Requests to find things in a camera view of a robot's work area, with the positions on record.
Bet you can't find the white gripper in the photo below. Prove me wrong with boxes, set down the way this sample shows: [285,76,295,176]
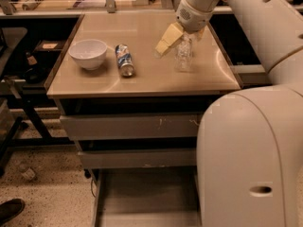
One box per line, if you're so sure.
[155,0,212,58]

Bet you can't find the clear plastic water bottle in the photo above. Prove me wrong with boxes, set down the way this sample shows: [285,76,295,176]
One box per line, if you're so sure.
[175,34,192,72]

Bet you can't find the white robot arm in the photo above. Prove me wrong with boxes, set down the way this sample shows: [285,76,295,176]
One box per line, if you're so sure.
[155,0,303,227]

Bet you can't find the grey top drawer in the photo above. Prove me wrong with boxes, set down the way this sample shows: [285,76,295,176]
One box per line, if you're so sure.
[60,113,201,141]

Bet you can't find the grey drawer cabinet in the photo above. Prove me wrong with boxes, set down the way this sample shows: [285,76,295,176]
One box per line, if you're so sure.
[44,11,244,227]

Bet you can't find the grey middle drawer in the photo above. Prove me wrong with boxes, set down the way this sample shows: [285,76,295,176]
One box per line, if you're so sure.
[78,148,196,169]

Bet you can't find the grey open bottom drawer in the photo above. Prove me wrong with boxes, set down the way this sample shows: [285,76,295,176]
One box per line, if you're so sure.
[91,166,202,227]

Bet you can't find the plastic bottle on floor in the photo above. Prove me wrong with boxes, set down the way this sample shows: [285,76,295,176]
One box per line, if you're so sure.
[19,162,36,181]

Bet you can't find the blue soda can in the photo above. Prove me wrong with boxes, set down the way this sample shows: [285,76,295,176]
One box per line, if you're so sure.
[115,44,135,78]

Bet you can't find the white ceramic bowl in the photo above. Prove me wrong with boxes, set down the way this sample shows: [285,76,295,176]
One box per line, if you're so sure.
[68,39,108,70]

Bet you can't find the dark shoe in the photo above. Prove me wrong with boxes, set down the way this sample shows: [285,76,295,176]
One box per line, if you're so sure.
[0,199,26,225]

